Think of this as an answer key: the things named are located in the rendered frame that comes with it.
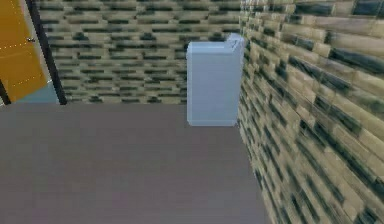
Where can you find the pale blue washing machine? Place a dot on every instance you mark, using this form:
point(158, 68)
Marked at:
point(213, 86)

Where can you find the orange room door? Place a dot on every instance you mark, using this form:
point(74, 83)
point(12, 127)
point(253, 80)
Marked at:
point(18, 50)

